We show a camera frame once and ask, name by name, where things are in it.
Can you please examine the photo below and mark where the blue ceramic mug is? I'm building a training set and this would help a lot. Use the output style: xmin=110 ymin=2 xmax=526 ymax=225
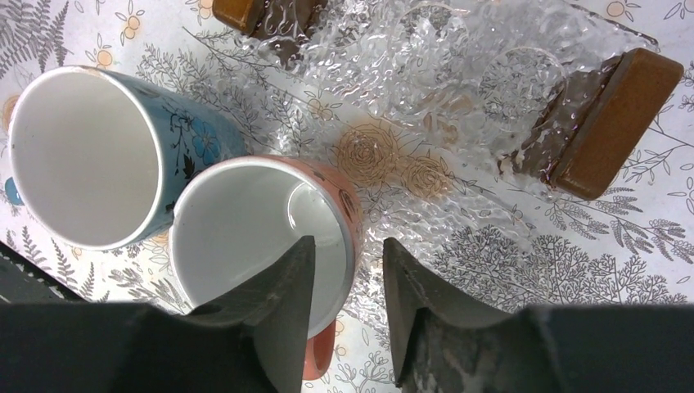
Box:
xmin=9 ymin=65 xmax=246 ymax=251

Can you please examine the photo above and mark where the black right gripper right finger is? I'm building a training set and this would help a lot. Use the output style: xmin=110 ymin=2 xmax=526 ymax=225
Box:
xmin=383 ymin=237 xmax=693 ymax=392

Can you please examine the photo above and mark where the floral orange-handled mug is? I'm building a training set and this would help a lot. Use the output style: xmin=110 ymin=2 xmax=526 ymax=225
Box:
xmin=169 ymin=156 xmax=363 ymax=380

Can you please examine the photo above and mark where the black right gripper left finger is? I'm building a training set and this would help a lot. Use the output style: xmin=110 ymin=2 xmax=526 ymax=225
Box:
xmin=1 ymin=236 xmax=315 ymax=392

